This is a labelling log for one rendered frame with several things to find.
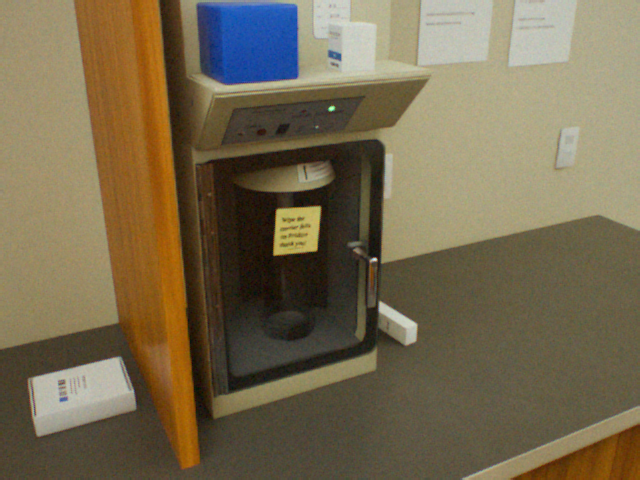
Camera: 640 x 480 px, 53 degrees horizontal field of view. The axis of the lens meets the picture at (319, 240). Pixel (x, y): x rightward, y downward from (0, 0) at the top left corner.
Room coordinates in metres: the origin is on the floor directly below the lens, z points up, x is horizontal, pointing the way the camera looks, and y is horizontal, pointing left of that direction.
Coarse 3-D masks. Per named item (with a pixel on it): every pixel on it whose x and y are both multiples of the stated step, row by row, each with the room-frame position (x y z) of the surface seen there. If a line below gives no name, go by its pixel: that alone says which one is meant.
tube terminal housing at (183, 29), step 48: (192, 0) 0.89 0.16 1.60; (240, 0) 0.92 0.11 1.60; (288, 0) 0.95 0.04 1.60; (384, 0) 1.02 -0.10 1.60; (192, 48) 0.89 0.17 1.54; (384, 48) 1.02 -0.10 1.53; (288, 144) 0.95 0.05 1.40; (192, 192) 0.89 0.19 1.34; (192, 240) 0.91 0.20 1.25; (192, 288) 0.94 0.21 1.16; (192, 336) 0.96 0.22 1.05; (288, 384) 0.94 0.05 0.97
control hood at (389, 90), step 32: (320, 64) 0.97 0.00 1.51; (384, 64) 0.97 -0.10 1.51; (192, 96) 0.86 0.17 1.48; (224, 96) 0.79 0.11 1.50; (256, 96) 0.81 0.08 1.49; (288, 96) 0.83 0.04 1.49; (320, 96) 0.86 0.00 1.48; (352, 96) 0.89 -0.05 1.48; (384, 96) 0.92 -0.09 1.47; (416, 96) 0.95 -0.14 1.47; (192, 128) 0.87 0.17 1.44; (224, 128) 0.84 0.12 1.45; (352, 128) 0.96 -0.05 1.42
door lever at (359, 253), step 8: (360, 248) 0.99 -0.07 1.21; (360, 256) 0.97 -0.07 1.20; (368, 256) 0.96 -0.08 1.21; (368, 264) 0.95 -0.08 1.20; (376, 264) 0.94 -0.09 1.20; (368, 272) 0.94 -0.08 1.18; (376, 272) 0.95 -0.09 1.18; (368, 280) 0.94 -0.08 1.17; (376, 280) 0.95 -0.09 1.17; (368, 288) 0.94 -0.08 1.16; (376, 288) 0.95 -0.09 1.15; (368, 296) 0.94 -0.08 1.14; (368, 304) 0.94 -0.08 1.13
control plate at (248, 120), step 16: (240, 112) 0.82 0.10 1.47; (256, 112) 0.83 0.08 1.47; (272, 112) 0.85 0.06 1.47; (288, 112) 0.86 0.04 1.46; (320, 112) 0.89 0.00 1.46; (336, 112) 0.90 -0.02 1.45; (352, 112) 0.92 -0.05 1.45; (240, 128) 0.85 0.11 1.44; (256, 128) 0.86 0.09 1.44; (272, 128) 0.88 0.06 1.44; (288, 128) 0.89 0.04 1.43; (304, 128) 0.91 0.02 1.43; (320, 128) 0.92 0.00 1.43; (336, 128) 0.94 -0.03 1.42; (224, 144) 0.87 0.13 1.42
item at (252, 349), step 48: (336, 144) 0.97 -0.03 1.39; (384, 144) 1.01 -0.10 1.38; (240, 192) 0.90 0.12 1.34; (288, 192) 0.93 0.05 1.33; (336, 192) 0.97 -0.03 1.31; (240, 240) 0.90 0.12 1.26; (336, 240) 0.97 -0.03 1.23; (240, 288) 0.90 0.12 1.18; (288, 288) 0.93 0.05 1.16; (336, 288) 0.97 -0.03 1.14; (240, 336) 0.89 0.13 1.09; (288, 336) 0.93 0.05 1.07; (336, 336) 0.97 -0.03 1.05; (240, 384) 0.89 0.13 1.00
